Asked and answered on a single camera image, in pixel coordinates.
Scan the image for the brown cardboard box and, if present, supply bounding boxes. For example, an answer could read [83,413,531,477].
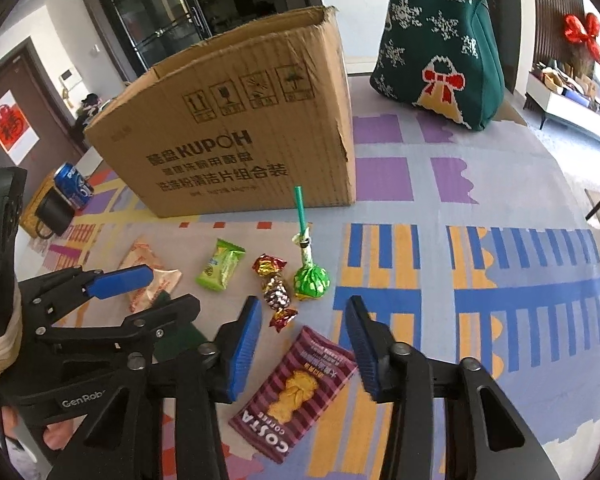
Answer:
[83,6,357,219]

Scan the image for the beige snack packet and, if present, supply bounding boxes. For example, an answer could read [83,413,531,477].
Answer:
[117,237,182,313]

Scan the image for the white low cabinet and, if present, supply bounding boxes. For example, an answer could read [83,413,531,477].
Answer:
[525,67,600,136]

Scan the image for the colourful patterned tablecloth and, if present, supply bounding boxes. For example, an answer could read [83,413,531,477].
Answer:
[20,110,600,480]

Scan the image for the green knitted snowflake bag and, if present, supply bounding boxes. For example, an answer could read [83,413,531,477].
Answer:
[370,0,506,132]

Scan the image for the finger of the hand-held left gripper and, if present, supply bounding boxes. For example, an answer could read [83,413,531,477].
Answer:
[16,265,155,336]
[35,294,202,368]

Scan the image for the black mug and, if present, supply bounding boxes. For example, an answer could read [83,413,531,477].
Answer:
[34,190,76,239]

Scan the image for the person's left hand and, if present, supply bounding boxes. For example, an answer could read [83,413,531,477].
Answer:
[0,405,85,454]

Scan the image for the black framed glass sliding door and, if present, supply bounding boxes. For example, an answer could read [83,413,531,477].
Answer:
[75,0,326,81]

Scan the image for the purple striped cookie packet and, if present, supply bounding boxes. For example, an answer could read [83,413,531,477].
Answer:
[228,325,358,464]

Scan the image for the dark green snack packet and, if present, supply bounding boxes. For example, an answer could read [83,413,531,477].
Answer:
[152,291,202,362]

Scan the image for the blue soda can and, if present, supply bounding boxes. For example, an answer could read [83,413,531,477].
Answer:
[53,162,95,210]

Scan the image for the white intercom panel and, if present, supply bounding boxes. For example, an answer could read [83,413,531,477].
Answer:
[60,67,83,98]

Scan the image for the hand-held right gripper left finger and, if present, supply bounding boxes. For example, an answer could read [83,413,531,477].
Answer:
[47,296,263,480]

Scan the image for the green lollipop with green stick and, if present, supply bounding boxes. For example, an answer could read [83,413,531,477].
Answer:
[292,186,332,302]

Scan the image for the light green candy packet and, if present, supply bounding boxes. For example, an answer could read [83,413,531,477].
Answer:
[196,238,246,292]

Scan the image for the pile of small boxes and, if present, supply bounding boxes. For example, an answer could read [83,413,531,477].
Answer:
[532,57,600,106]

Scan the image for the red and white door poster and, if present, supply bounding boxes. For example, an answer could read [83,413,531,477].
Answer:
[0,90,38,158]

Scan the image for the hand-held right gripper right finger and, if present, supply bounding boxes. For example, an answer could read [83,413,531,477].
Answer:
[344,296,561,480]

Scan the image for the gold and brown candy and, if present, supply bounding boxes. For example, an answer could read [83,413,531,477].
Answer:
[251,255,299,335]

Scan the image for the black bag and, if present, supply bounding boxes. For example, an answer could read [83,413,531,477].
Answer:
[75,94,106,131]

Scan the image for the red foil balloons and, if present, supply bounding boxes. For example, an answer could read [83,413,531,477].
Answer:
[562,12,600,68]

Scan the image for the brown entrance door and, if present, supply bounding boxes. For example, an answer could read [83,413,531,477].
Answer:
[0,42,86,171]

